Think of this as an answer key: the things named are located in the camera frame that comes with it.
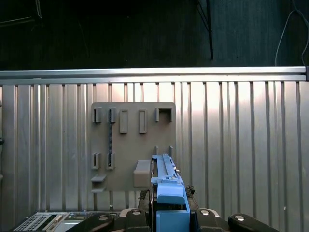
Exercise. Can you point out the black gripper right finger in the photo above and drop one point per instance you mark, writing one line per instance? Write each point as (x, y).
(207, 222)

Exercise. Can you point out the grey parts rack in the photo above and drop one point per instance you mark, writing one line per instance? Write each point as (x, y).
(135, 145)

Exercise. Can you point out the black metal stand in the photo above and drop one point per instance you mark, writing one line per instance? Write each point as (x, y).
(211, 48)

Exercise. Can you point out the hard disk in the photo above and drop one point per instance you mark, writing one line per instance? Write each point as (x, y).
(171, 217)

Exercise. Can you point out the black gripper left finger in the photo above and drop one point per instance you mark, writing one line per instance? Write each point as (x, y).
(135, 222)

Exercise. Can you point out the black PC case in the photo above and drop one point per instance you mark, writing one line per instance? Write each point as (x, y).
(36, 222)

